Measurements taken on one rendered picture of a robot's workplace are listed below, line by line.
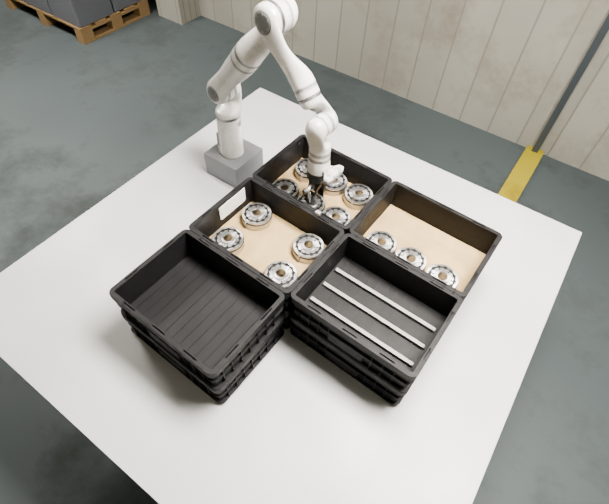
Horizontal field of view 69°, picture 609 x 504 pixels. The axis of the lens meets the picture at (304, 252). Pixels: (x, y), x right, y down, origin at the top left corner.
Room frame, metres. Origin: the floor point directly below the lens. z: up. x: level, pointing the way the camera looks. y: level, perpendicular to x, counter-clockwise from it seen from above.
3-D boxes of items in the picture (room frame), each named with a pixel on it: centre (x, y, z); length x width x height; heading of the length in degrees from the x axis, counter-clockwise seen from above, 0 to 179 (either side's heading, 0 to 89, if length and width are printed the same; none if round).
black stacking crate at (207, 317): (0.64, 0.29, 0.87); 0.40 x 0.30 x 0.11; 56
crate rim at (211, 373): (0.64, 0.29, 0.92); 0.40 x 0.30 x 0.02; 56
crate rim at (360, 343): (0.66, -0.21, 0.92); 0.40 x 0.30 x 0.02; 56
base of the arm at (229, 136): (1.39, 0.31, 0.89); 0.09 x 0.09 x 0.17; 65
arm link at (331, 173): (1.09, -0.05, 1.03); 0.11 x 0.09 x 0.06; 55
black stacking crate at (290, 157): (1.13, -0.05, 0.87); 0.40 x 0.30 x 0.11; 56
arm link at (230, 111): (1.39, 0.31, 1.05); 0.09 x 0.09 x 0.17; 53
